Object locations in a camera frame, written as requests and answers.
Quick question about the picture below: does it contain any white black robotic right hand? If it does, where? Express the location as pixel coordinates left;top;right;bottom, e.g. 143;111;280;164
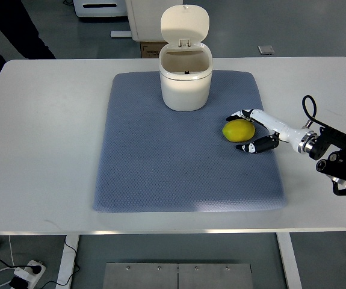
226;109;309;154

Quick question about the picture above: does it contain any yellow lemon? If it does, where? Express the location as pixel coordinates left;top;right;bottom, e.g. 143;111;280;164
222;119;255;143

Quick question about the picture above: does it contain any black silver robot right arm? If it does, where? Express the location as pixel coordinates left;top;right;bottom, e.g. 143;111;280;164
298;95;346;196

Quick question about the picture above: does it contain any white trash can open lid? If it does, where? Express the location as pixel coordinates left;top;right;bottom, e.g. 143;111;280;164
159;4;213;111

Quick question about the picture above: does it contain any grey floor socket plate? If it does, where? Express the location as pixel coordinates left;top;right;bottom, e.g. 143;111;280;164
258;45;275;55

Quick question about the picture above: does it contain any white table leg right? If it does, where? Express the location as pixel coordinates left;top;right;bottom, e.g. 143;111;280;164
276;232;302;289

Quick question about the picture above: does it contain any white table leg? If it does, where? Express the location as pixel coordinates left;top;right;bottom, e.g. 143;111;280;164
55;234;79;289
276;232;302;289

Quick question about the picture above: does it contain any blue textured mat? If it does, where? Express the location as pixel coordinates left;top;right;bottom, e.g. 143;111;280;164
93;70;286;213

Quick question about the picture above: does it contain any cardboard box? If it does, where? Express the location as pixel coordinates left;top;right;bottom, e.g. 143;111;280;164
140;42;167;58

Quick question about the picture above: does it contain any white cabinet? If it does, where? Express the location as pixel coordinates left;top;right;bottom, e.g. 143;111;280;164
110;0;183;42

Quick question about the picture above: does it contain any white appliance with slot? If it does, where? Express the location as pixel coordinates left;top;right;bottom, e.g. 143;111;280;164
73;0;127;17

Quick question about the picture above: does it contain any white table leg left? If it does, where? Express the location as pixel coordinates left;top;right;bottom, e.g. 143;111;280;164
55;234;79;289

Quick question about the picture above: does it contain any white power strip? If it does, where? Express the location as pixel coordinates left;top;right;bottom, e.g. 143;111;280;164
14;260;46;287

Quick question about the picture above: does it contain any person in dark trousers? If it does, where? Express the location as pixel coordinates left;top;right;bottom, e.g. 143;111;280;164
0;1;55;73

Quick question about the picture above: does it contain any grey metal base plate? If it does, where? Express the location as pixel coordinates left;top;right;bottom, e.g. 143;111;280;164
103;263;253;288

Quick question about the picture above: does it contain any black power cable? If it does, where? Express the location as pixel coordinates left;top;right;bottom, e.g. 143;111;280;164
0;235;80;289

